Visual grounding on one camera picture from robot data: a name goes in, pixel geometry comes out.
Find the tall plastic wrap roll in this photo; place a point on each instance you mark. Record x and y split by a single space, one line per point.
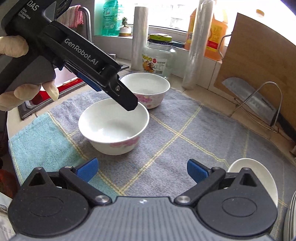
204 15

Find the green dish soap bottle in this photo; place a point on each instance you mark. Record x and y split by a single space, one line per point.
110 22

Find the grey and teal checked cloth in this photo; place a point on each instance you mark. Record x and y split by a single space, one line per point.
179 129

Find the short plastic wrap roll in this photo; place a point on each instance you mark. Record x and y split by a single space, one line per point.
139 36

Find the white bowl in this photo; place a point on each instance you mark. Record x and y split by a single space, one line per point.
149 88
111 129
261 172

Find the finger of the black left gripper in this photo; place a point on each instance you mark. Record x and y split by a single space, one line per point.
120 93

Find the cleaver knife with black handle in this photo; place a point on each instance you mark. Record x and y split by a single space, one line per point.
286 126

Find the red and white sink basket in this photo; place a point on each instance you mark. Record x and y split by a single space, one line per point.
63 81

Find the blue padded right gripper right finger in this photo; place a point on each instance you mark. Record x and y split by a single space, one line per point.
207 180

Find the pink cloth on faucet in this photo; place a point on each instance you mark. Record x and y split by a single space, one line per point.
72 18

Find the metal wire rack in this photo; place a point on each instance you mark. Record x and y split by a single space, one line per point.
266 112

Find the orange oil jug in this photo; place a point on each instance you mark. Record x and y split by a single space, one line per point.
218 30

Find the metal faucet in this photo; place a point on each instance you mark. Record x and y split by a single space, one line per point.
86 30

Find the small potted plant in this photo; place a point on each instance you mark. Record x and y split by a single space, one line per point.
125 30

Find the bamboo cutting board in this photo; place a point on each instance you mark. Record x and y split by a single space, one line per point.
257 53

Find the gloved left hand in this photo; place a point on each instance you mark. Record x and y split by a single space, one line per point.
16 46

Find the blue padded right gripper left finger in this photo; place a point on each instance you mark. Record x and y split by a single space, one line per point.
77 179

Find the white plate with fruit print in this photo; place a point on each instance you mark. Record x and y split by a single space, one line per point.
289 231

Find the glass jar with label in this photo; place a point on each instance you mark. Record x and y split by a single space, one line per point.
158 55

